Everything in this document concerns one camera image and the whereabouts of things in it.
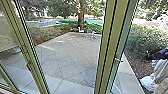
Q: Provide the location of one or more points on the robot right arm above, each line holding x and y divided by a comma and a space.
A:
163, 53

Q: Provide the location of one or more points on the green bushes outside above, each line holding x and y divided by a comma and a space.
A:
143, 38

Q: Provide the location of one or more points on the tree outside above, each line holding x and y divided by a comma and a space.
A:
81, 15

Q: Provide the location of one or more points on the white angel statue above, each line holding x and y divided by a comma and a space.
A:
158, 78

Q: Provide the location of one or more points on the metal outdoor chair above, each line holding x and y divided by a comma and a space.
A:
81, 30
91, 33

